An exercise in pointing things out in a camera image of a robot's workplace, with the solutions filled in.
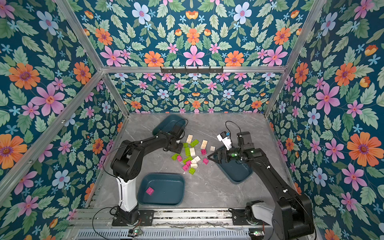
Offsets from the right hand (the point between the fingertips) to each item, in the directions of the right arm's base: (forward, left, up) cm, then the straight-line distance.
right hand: (213, 154), depth 76 cm
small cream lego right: (+14, -1, -17) cm, 22 cm away
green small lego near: (-2, +12, -17) cm, 21 cm away
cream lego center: (+11, +12, -16) cm, 23 cm away
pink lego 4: (+1, +16, -17) cm, 24 cm away
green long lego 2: (+12, +16, -17) cm, 26 cm away
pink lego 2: (+11, +5, -17) cm, 21 cm away
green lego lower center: (+7, +15, -17) cm, 24 cm away
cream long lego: (+22, +15, -16) cm, 31 cm away
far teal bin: (+36, +30, -15) cm, 49 cm away
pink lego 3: (+5, +4, -17) cm, 18 cm away
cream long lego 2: (+17, +5, -17) cm, 25 cm away
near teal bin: (-12, +25, -18) cm, 33 cm away
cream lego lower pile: (+2, +11, -18) cm, 21 cm away
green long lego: (+19, +11, -17) cm, 28 cm away
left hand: (+15, +21, -15) cm, 30 cm away
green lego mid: (+9, +24, -18) cm, 31 cm away
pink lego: (-13, +35, -17) cm, 41 cm away
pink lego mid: (+6, +21, -17) cm, 27 cm away
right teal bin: (-3, -14, -16) cm, 22 cm away
